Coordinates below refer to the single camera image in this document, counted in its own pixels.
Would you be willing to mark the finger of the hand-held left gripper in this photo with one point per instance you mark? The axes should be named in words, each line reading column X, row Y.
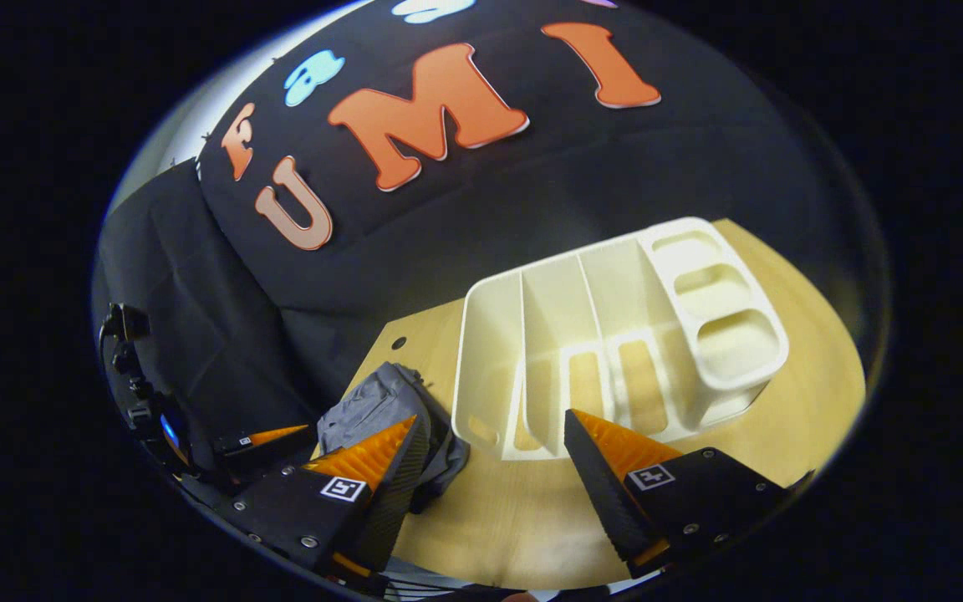
column 260, row 447

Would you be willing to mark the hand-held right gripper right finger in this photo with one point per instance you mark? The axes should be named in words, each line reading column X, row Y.
column 598, row 493

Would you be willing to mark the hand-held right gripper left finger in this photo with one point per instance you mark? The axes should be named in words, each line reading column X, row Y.
column 402, row 493

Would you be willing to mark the grey schoolbag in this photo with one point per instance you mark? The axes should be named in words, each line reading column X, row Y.
column 373, row 401

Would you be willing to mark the white plastic bookshelf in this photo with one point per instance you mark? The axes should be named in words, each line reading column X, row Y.
column 548, row 334

